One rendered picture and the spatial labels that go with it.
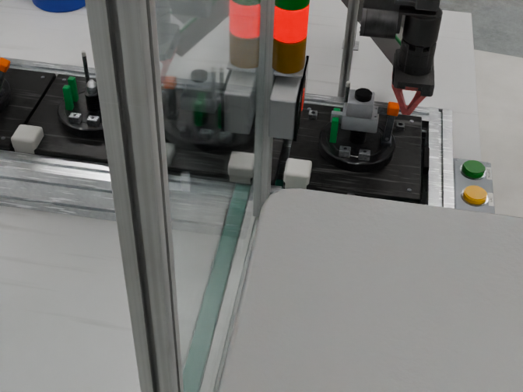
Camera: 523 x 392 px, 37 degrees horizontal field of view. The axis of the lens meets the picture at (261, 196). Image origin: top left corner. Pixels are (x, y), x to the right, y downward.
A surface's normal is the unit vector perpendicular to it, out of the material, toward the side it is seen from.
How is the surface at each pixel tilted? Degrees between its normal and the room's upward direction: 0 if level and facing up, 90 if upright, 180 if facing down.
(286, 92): 0
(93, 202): 90
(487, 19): 0
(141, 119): 90
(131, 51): 90
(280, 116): 90
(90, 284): 0
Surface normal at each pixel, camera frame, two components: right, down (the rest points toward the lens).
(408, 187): 0.03, -0.73
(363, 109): -0.16, 0.67
